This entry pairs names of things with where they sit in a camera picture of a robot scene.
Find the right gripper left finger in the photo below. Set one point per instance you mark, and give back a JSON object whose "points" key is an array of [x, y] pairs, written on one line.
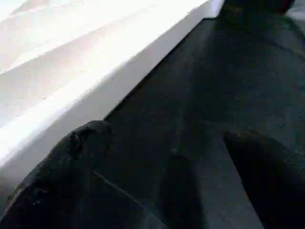
{"points": [[59, 181]]}

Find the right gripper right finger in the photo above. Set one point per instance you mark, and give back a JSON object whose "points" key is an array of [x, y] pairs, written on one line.
{"points": [[269, 179]]}

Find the white plastic table top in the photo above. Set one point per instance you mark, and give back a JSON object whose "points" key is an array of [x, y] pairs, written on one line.
{"points": [[71, 59]]}

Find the black work mat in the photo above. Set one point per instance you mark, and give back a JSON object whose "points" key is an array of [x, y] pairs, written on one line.
{"points": [[202, 95]]}

